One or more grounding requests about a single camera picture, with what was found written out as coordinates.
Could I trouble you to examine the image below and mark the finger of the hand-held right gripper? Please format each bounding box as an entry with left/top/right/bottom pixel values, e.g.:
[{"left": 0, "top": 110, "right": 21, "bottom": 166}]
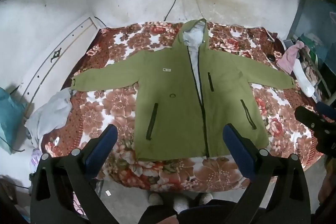
[
  {"left": 316, "top": 102, "right": 336, "bottom": 121},
  {"left": 294, "top": 106, "right": 336, "bottom": 157}
]

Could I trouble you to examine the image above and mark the white wooden headboard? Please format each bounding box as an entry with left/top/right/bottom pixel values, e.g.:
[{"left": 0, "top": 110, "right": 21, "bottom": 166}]
[{"left": 20, "top": 16, "right": 101, "bottom": 119}]

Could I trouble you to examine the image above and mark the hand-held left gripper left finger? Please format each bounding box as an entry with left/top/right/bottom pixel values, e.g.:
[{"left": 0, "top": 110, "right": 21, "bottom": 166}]
[{"left": 30, "top": 124, "right": 118, "bottom": 224}]

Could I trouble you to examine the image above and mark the white shoe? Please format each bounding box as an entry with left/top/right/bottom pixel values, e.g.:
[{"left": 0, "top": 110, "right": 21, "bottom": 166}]
[{"left": 199, "top": 192, "right": 214, "bottom": 205}]

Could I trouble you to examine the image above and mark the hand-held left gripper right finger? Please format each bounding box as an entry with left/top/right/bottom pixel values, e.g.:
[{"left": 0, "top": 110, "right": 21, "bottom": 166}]
[{"left": 223, "top": 123, "right": 313, "bottom": 224}]

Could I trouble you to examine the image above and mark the olive green hooded jacket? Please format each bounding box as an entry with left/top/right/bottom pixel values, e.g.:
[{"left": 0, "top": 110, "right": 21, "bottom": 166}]
[{"left": 70, "top": 18, "right": 297, "bottom": 172}]

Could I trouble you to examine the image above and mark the dark teal door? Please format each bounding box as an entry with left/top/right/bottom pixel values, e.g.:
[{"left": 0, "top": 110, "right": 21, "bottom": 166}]
[{"left": 286, "top": 0, "right": 336, "bottom": 101}]

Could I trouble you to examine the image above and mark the pale purple cloth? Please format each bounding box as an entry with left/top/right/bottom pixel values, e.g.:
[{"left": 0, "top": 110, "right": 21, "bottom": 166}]
[{"left": 29, "top": 148, "right": 45, "bottom": 175}]

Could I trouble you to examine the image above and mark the light grey crumpled cloth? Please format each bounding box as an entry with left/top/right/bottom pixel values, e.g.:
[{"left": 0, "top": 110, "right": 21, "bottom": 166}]
[{"left": 25, "top": 89, "right": 72, "bottom": 148}]

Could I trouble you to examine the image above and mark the red floral blanket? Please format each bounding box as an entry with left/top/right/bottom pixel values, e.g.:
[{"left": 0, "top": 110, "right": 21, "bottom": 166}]
[{"left": 39, "top": 21, "right": 322, "bottom": 191}]

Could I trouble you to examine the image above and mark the pink cloth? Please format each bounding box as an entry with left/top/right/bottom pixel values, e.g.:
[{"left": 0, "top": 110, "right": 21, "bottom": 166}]
[{"left": 276, "top": 40, "right": 305, "bottom": 74}]

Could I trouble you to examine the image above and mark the teal plastic bag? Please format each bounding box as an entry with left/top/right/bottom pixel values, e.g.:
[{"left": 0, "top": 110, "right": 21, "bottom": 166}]
[{"left": 0, "top": 86, "right": 28, "bottom": 155}]

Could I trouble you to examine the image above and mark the person's right forearm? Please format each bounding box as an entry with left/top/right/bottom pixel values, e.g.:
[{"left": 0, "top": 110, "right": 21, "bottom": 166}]
[{"left": 318, "top": 156, "right": 336, "bottom": 204}]

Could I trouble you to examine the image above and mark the green cloth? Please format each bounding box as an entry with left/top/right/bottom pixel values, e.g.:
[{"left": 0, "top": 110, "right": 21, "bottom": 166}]
[{"left": 301, "top": 33, "right": 325, "bottom": 57}]

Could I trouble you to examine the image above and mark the black power cable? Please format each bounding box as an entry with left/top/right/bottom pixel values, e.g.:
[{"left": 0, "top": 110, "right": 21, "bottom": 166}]
[{"left": 164, "top": 0, "right": 180, "bottom": 21}]

